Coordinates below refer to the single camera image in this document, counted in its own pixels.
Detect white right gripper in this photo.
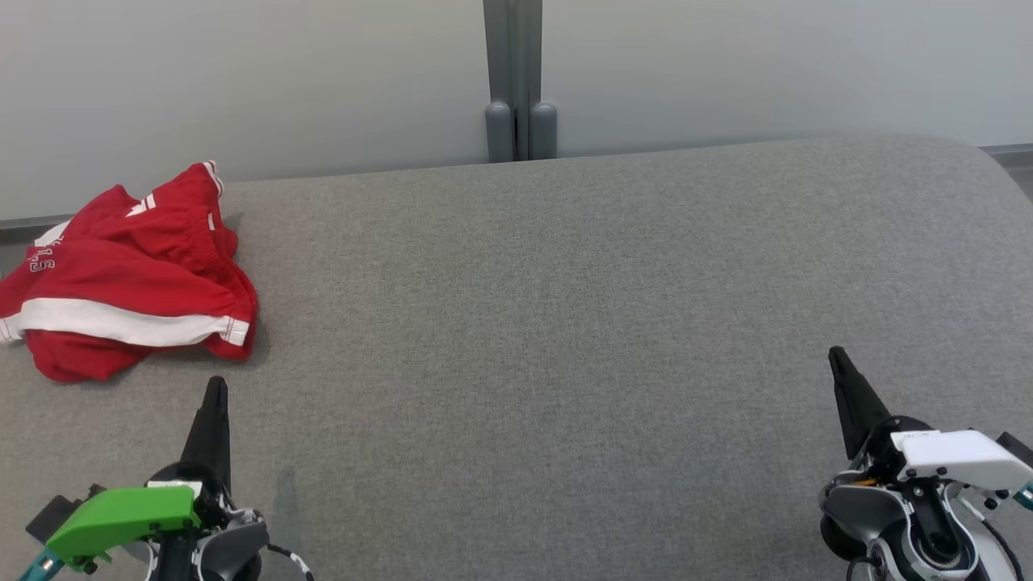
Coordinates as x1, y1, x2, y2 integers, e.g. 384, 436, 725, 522
828, 347, 1033, 493

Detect grey wall baseboard rail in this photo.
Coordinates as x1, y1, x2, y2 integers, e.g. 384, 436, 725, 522
979, 143, 1033, 172
0, 213, 75, 245

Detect red shorts with white stripe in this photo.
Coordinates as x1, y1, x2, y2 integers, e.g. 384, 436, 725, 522
0, 202, 259, 383

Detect left teal plug black cable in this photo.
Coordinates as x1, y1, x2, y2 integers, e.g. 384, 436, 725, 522
18, 550, 64, 581

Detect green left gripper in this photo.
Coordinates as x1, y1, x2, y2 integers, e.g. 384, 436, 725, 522
46, 376, 235, 567

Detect grey partition post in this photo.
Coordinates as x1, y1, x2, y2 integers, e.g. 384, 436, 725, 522
483, 0, 558, 163

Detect black white braided cable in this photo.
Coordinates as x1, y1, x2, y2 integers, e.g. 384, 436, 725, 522
265, 543, 316, 581

